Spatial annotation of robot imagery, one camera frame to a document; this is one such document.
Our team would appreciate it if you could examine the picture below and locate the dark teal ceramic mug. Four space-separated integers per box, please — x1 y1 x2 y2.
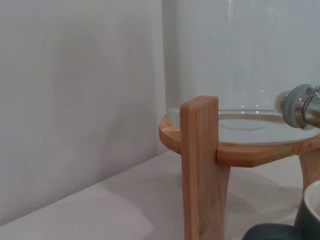
241 179 320 240

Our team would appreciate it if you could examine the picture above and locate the wooden dispenser stand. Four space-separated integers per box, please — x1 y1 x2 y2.
158 95 320 240

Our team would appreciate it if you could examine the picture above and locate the glass water dispenser jar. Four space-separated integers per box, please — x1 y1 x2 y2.
161 0 320 146

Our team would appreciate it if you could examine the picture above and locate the chrome faucet tap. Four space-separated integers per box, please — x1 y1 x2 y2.
273 84 320 131

